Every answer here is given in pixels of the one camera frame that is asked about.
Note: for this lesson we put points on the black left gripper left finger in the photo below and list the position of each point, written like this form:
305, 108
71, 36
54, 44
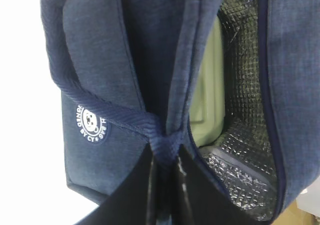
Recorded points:
134, 201

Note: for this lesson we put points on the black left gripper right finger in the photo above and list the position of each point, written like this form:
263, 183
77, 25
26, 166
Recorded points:
197, 201

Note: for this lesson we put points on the glass container green lid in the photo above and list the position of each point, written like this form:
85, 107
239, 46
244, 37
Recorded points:
207, 111

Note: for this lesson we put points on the dark blue lunch bag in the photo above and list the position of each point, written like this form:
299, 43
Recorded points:
128, 69

